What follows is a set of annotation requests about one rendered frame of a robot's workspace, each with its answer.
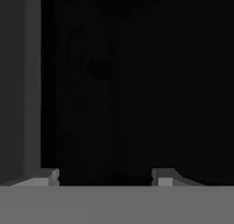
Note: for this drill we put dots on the grey cupboard panel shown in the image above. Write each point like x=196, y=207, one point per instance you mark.
x=19, y=81

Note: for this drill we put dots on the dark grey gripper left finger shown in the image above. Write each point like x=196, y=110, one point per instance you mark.
x=45, y=176

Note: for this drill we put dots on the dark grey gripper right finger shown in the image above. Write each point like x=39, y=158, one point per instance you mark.
x=164, y=176

